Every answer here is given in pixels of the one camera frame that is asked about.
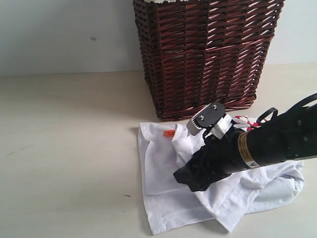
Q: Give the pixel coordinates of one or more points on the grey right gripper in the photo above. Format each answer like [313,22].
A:
[216,160]

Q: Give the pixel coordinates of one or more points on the white t-shirt red lettering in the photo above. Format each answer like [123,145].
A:
[169,205]

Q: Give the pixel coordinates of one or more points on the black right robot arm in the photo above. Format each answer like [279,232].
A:
[290,136]

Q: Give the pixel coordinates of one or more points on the dark brown wicker basket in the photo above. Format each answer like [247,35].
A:
[200,51]

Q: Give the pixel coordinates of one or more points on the white lace basket liner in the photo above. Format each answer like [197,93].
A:
[163,1]

